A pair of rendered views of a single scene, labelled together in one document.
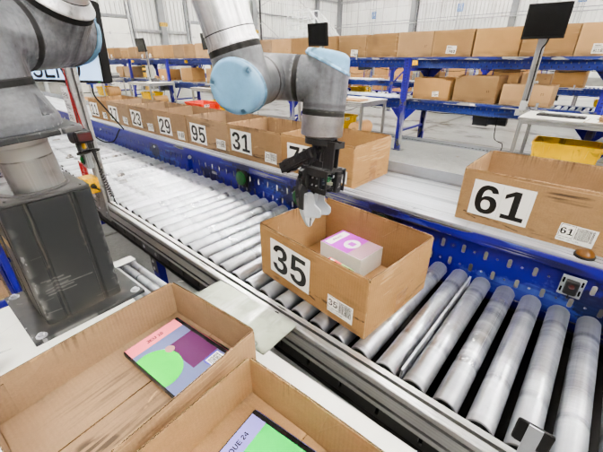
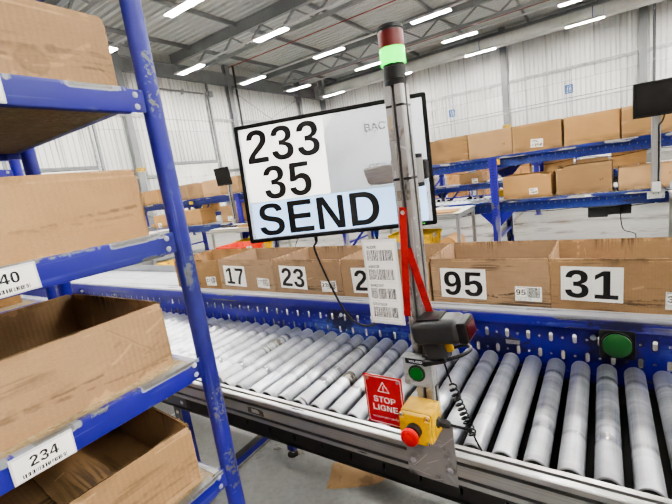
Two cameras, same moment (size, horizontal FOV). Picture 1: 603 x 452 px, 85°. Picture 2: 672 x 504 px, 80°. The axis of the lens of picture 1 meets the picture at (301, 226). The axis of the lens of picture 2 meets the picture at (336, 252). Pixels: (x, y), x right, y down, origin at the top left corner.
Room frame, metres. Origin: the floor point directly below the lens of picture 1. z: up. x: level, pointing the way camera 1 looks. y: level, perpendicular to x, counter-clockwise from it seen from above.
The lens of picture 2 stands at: (0.64, 1.18, 1.39)
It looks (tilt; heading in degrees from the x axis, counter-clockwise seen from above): 10 degrees down; 353
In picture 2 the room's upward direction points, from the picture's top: 8 degrees counter-clockwise
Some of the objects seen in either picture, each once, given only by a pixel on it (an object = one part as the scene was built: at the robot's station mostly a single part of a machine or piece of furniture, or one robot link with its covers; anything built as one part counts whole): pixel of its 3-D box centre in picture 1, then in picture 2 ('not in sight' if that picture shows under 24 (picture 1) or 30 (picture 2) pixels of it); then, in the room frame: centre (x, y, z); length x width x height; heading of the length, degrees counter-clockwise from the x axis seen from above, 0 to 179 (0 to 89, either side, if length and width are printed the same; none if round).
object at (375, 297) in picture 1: (341, 255); not in sight; (0.82, -0.12, 0.83); 0.39 x 0.29 x 0.17; 44
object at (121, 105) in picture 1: (136, 112); (264, 268); (2.78, 1.32, 0.96); 0.39 x 0.29 x 0.17; 48
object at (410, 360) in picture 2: (86, 159); (419, 370); (1.42, 0.94, 0.95); 0.07 x 0.03 x 0.07; 48
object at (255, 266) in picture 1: (289, 248); not in sight; (1.03, 0.05, 0.72); 0.52 x 0.05 x 0.05; 138
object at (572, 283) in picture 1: (570, 289); not in sight; (0.70, -0.70, 0.81); 0.05 x 0.02 x 0.07; 48
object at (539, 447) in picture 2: (183, 199); (547, 407); (1.51, 0.58, 0.72); 0.52 x 0.05 x 0.05; 138
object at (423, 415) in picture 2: (89, 186); (435, 426); (1.38, 0.93, 0.84); 0.15 x 0.09 x 0.07; 48
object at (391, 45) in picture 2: not in sight; (391, 48); (1.45, 0.92, 1.62); 0.05 x 0.05 x 0.06
